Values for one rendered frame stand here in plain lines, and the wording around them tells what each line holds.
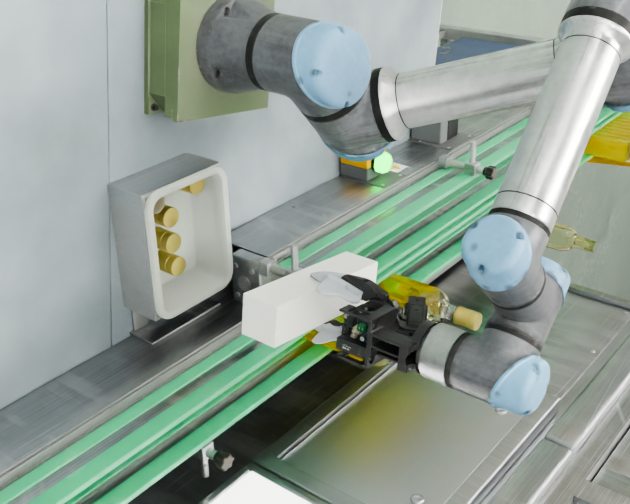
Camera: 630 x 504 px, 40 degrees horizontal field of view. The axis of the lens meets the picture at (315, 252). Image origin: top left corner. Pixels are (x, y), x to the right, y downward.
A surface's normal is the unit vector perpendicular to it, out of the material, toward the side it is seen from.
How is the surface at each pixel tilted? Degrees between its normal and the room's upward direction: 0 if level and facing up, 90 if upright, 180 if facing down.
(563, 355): 90
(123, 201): 90
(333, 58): 8
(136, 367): 90
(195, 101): 2
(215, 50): 74
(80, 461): 90
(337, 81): 8
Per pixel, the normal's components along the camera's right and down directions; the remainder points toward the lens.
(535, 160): -0.35, -0.40
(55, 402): -0.02, -0.89
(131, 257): -0.62, 0.37
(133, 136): 0.79, 0.27
